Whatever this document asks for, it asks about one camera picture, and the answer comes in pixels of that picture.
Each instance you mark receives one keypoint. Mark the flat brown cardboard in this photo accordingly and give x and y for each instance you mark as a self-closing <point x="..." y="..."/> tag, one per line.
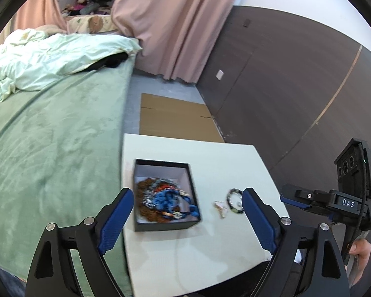
<point x="173" y="117"/>

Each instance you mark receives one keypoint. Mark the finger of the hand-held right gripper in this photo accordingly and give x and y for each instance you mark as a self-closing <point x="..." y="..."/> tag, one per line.
<point x="293" y="203"/>
<point x="306" y="194"/>

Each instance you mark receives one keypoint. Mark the pale green duvet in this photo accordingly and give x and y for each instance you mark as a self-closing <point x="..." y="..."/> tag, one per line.
<point x="49" y="58"/>

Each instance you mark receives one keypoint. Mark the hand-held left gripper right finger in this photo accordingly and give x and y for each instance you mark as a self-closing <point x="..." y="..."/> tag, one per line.
<point x="259" y="222"/>

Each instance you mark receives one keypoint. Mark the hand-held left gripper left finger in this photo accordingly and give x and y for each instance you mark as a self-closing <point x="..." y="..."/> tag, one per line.
<point x="113" y="222"/>

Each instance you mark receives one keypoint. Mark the black jewelry box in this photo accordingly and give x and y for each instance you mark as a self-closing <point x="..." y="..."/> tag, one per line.
<point x="193" y="191"/>

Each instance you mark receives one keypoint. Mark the person's right hand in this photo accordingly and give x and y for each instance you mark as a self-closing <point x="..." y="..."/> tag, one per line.
<point x="364" y="250"/>

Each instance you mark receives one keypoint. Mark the white wall socket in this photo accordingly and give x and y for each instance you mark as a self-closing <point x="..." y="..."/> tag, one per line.
<point x="219" y="75"/>

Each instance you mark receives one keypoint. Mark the pink curtain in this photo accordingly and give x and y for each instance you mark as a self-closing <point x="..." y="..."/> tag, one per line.
<point x="179" y="27"/>
<point x="40" y="9"/>

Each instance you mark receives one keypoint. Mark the white flower hair clip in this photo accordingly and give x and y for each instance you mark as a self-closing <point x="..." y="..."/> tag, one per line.
<point x="221" y="209"/>

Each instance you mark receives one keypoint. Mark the pile of plush toys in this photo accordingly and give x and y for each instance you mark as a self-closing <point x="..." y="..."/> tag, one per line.
<point x="80" y="6"/>

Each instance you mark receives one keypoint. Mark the black cloth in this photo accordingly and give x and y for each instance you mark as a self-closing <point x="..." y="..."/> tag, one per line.
<point x="111" y="61"/>

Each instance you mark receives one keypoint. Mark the green bed blanket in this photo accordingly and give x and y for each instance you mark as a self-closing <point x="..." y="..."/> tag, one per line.
<point x="55" y="161"/>

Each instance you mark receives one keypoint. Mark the white table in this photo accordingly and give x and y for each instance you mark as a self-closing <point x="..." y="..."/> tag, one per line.
<point x="204" y="253"/>

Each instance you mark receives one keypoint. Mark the bear print pillow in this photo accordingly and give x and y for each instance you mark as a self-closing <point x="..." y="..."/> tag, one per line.
<point x="92" y="23"/>

